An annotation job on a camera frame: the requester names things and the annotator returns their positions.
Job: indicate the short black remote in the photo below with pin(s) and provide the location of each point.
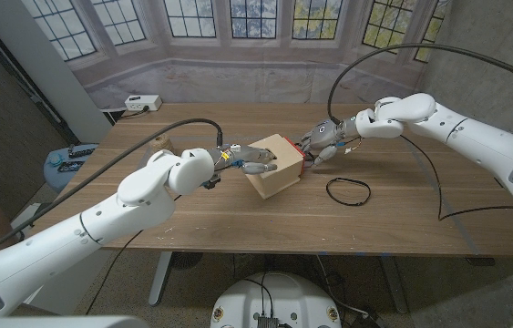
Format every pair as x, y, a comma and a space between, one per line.
70, 167

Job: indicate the brown twine spool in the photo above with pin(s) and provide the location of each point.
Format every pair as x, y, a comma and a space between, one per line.
161, 143

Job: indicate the printed window backdrop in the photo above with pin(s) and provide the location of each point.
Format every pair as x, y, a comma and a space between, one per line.
256, 82

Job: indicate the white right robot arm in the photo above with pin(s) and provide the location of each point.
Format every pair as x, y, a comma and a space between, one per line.
465, 132

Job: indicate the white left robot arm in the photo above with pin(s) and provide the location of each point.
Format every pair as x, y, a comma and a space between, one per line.
78, 237

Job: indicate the teal round object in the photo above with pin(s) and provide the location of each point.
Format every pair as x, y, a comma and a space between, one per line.
55, 160

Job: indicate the white power strip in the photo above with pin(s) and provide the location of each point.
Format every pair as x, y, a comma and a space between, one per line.
143, 103

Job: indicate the black rubber band loop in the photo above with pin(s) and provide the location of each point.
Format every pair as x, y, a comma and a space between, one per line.
327, 190

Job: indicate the wooden drawer box with slot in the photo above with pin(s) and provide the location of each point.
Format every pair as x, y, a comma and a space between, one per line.
279, 177

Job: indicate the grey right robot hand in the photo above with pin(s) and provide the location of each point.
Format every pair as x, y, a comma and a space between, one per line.
326, 132

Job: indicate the grey table leg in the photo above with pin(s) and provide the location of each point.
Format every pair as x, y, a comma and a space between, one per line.
392, 282
160, 282

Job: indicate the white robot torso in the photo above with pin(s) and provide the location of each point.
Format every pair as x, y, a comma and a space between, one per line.
279, 296

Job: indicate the long black remote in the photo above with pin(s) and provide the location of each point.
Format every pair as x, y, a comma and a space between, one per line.
82, 151

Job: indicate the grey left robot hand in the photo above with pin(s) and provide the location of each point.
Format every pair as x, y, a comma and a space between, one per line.
249, 157

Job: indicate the blue round stool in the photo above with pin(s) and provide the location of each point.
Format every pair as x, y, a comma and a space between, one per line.
53, 177

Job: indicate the white yellow floor device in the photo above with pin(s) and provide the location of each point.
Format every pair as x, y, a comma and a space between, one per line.
21, 216

